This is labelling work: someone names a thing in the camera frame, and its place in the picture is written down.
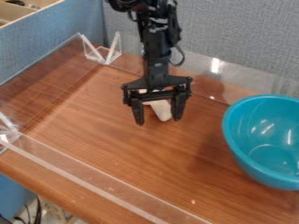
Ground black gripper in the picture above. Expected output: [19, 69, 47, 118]
[122, 57, 193, 126]

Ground white plush mushroom toy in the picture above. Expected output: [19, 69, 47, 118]
[144, 100, 173, 122]

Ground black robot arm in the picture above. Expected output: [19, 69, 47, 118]
[106, 0, 193, 125]

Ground blue plastic bowl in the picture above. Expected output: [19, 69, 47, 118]
[222, 94, 299, 191]

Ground clear acrylic back barrier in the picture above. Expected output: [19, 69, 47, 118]
[114, 32, 299, 104]

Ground clear acrylic barrier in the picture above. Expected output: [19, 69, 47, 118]
[114, 32, 299, 104]
[0, 112, 211, 224]
[0, 32, 86, 86]

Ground clear acrylic left barrier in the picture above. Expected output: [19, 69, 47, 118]
[0, 32, 86, 86]

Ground clear acrylic front barrier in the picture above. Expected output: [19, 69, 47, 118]
[0, 112, 211, 224]

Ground wooden shelf box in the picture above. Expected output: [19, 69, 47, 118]
[0, 0, 66, 29]

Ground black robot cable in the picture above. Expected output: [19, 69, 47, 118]
[167, 40, 187, 67]

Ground clear acrylic corner bracket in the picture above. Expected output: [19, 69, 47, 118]
[79, 32, 123, 65]

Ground black floor cables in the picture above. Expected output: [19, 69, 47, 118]
[0, 195, 44, 224]

